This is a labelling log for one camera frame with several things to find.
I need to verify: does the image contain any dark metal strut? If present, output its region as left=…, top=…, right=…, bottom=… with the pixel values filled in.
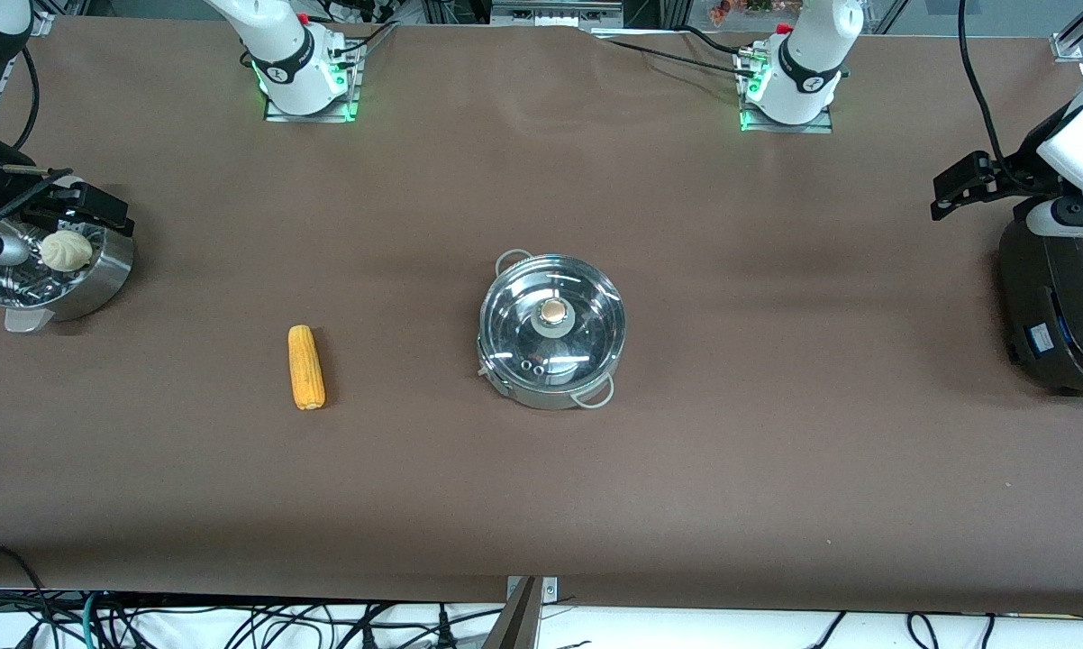
left=480, top=577, right=542, bottom=649

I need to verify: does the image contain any grey power strip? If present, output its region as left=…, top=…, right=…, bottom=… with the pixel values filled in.
left=490, top=0, right=625, bottom=28

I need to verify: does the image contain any steel pot with loop handles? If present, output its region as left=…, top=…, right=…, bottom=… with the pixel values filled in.
left=477, top=251, right=628, bottom=411

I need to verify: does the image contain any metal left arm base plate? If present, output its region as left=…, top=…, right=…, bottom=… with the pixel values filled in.
left=738, top=50, right=835, bottom=134

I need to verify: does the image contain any yellow corn cob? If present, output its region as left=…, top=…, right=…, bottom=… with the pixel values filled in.
left=288, top=324, right=326, bottom=411

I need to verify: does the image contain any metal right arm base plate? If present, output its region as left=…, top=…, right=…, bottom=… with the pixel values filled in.
left=265, top=41, right=363, bottom=123

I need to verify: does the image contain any brown table cover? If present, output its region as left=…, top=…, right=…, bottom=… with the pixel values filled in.
left=0, top=16, right=1083, bottom=616

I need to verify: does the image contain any black base cable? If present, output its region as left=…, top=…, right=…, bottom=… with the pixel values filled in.
left=672, top=25, right=760, bottom=57
left=330, top=20, right=400, bottom=71
left=600, top=38, right=751, bottom=78

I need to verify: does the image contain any steel steamer pot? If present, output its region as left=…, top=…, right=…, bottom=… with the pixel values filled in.
left=0, top=212, right=135, bottom=334

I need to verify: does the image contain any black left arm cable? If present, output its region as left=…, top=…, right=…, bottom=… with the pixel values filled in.
left=959, top=0, right=1060, bottom=195

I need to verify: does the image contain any black rice cooker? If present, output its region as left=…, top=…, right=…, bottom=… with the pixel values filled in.
left=997, top=216, right=1083, bottom=398

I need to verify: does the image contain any glass lid with gold knob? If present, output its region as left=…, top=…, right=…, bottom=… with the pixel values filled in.
left=480, top=255, right=626, bottom=390

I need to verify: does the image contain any colourful plastic toy food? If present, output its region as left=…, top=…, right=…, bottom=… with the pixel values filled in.
left=708, top=0, right=808, bottom=24

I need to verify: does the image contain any cream steamed bun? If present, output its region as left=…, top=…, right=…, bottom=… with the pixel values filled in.
left=40, top=230, right=94, bottom=273

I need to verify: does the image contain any green floor cable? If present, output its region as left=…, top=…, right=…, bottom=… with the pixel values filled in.
left=77, top=590, right=103, bottom=649

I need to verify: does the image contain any metal corner bracket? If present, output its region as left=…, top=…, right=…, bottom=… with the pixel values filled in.
left=505, top=575, right=559, bottom=603

